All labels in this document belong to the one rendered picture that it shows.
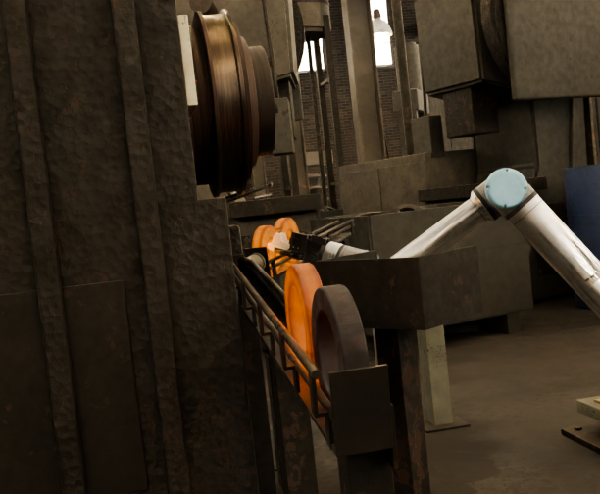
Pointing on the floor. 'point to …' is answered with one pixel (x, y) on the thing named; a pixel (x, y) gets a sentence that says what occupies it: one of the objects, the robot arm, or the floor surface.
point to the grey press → (512, 94)
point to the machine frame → (97, 263)
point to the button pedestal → (436, 382)
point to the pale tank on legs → (312, 15)
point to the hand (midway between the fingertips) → (268, 246)
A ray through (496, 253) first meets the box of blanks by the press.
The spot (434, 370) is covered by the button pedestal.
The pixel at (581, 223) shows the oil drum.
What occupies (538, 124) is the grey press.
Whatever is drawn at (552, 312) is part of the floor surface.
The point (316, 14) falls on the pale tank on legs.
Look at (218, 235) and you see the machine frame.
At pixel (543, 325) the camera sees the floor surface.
